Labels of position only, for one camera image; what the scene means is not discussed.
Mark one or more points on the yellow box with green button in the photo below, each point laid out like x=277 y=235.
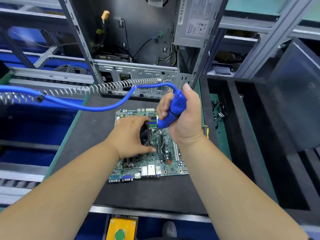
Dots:
x=121 y=228

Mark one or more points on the dark metal frame leg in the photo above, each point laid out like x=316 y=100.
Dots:
x=15 y=45

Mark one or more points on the grey computer case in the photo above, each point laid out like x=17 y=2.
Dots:
x=135 y=27

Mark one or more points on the black foam tray with boards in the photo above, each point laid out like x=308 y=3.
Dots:
x=4 y=72

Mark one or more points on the grey side panel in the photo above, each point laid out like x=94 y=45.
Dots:
x=297 y=92

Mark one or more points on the green motherboard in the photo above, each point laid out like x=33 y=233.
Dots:
x=170 y=165

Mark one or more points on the empty black foam tray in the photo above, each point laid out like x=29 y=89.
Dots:
x=250 y=137

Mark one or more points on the person's right hand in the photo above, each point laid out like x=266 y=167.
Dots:
x=187 y=123

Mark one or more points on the blue electric screwdriver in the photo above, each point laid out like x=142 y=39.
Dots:
x=173 y=110

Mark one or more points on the aluminium frame post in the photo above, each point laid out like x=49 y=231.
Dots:
x=272 y=37

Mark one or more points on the silver power supply unit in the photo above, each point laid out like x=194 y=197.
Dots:
x=197 y=20

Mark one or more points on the person's left forearm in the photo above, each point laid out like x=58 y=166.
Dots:
x=55 y=197

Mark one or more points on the white plastic bags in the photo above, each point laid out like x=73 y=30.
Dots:
x=220 y=71

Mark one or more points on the green upper shelf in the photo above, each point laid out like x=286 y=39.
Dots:
x=250 y=5

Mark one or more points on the person's right forearm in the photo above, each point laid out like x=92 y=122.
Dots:
x=240 y=197

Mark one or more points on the black cooling fan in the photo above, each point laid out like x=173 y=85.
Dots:
x=149 y=132

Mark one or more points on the person's left hand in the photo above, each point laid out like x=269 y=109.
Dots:
x=129 y=141

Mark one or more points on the grey roller conveyor rail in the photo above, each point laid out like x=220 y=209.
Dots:
x=20 y=182
x=50 y=75

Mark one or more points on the person's grey shoe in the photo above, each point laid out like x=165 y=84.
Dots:
x=170 y=230

